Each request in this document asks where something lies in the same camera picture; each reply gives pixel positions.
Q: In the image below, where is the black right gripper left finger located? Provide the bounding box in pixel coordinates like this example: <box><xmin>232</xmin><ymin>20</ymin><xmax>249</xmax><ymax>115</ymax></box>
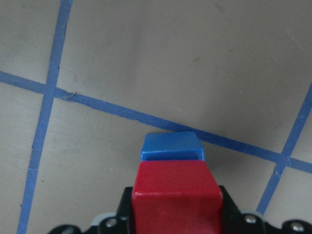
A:
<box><xmin>49</xmin><ymin>187</ymin><xmax>134</xmax><ymax>234</ymax></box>

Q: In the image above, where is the blue wooden block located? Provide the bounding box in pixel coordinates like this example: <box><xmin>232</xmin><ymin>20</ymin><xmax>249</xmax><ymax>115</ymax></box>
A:
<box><xmin>140</xmin><ymin>131</ymin><xmax>205</xmax><ymax>161</ymax></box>

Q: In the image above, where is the red wooden block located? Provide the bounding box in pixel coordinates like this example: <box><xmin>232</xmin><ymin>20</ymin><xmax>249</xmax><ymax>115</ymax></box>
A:
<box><xmin>132</xmin><ymin>160</ymin><xmax>223</xmax><ymax>234</ymax></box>

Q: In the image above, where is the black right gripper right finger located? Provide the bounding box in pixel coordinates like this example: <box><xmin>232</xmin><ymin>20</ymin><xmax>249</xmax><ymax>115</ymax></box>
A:
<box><xmin>219</xmin><ymin>186</ymin><xmax>312</xmax><ymax>234</ymax></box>

